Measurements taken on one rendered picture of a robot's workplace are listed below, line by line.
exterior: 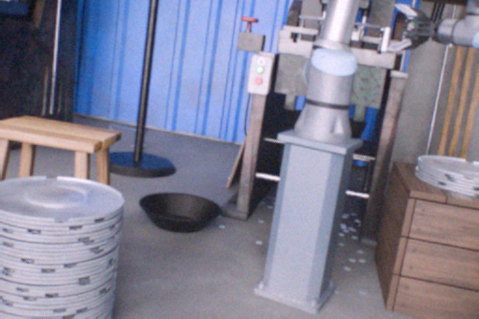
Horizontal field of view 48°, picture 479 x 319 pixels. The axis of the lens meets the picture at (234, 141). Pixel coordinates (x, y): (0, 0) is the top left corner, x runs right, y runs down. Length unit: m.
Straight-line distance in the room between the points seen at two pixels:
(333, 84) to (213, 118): 2.20
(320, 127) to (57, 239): 0.69
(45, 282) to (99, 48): 2.81
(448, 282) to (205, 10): 2.45
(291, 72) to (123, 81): 1.90
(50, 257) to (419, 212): 0.93
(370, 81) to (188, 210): 0.83
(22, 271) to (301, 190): 0.70
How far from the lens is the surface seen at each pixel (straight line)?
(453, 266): 1.58
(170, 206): 2.06
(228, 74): 3.49
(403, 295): 1.60
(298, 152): 1.40
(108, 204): 1.21
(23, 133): 1.67
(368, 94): 2.02
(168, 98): 3.60
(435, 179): 1.61
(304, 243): 1.45
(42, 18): 2.98
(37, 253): 1.12
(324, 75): 1.40
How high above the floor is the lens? 0.68
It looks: 11 degrees down
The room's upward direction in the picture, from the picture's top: 8 degrees clockwise
